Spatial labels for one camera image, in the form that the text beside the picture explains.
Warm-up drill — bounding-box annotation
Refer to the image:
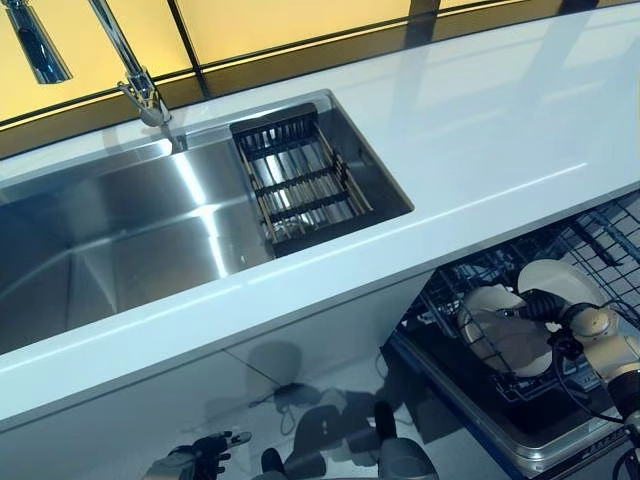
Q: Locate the black sink dish rack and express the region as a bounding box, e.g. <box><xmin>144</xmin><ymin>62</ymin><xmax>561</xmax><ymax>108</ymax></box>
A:
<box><xmin>229</xmin><ymin>102</ymin><xmax>374</xmax><ymax>259</ymax></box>

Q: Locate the black left robot foot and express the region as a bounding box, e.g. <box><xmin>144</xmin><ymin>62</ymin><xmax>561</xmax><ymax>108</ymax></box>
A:
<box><xmin>261</xmin><ymin>447</ymin><xmax>287</xmax><ymax>477</ymax></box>

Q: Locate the black right robot foot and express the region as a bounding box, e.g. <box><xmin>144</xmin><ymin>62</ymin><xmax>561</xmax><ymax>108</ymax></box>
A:
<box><xmin>373</xmin><ymin>399</ymin><xmax>399</xmax><ymax>442</ymax></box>

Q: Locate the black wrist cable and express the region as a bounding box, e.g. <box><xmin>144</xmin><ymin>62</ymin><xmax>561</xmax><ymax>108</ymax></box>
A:
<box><xmin>548</xmin><ymin>335</ymin><xmax>640</xmax><ymax>480</ymax></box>

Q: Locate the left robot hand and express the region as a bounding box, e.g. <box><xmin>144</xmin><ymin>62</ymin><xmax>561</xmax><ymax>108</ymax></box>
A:
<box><xmin>192</xmin><ymin>430</ymin><xmax>254</xmax><ymax>472</ymax></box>

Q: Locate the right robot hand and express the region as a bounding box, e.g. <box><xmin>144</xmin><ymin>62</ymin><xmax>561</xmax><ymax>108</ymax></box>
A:
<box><xmin>499</xmin><ymin>288</ymin><xmax>624</xmax><ymax>355</ymax></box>

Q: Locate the black robot foot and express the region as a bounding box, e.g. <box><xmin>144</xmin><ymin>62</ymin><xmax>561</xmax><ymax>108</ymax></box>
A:
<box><xmin>373</xmin><ymin>399</ymin><xmax>399</xmax><ymax>442</ymax></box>
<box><xmin>261</xmin><ymin>447</ymin><xmax>287</xmax><ymax>477</ymax></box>

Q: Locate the dark wire dishwasher rack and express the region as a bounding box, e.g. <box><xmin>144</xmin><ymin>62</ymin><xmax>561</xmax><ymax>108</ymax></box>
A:
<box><xmin>414</xmin><ymin>198</ymin><xmax>640</xmax><ymax>407</ymax></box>

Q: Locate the black dishwasher door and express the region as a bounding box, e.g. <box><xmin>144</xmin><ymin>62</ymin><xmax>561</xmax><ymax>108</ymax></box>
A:
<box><xmin>387</xmin><ymin>329</ymin><xmax>640</xmax><ymax>480</ymax></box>

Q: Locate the small speckled beige plate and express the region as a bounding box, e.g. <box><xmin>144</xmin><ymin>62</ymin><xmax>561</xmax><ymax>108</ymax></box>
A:
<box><xmin>457</xmin><ymin>284</ymin><xmax>557</xmax><ymax>380</ymax></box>

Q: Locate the dark metal window frame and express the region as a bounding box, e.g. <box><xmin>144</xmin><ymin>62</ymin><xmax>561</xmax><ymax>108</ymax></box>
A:
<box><xmin>0</xmin><ymin>0</ymin><xmax>531</xmax><ymax>146</ymax></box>

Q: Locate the chrome gooseneck kitchen faucet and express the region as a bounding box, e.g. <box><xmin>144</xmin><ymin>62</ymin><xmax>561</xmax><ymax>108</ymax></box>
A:
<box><xmin>4</xmin><ymin>0</ymin><xmax>189</xmax><ymax>154</ymax></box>

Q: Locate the stainless steel kitchen sink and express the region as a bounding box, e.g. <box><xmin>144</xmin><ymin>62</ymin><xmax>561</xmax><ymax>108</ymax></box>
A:
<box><xmin>0</xmin><ymin>88</ymin><xmax>415</xmax><ymax>357</ymax></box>

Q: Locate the large beige plate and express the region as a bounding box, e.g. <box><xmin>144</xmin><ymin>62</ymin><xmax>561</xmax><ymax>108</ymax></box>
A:
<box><xmin>517</xmin><ymin>259</ymin><xmax>607</xmax><ymax>314</ymax></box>

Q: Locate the silver right robot leg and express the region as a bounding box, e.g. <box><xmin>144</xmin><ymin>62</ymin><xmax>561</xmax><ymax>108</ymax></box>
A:
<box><xmin>377</xmin><ymin>436</ymin><xmax>441</xmax><ymax>480</ymax></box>

